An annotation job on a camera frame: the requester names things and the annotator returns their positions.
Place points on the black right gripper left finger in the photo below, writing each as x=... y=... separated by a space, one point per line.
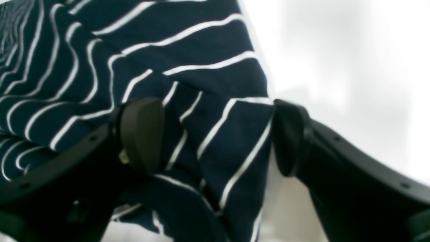
x=71 y=198

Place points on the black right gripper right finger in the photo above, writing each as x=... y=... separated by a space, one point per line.
x=357 y=198

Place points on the navy white striped T-shirt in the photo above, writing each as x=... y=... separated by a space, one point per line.
x=66 y=65

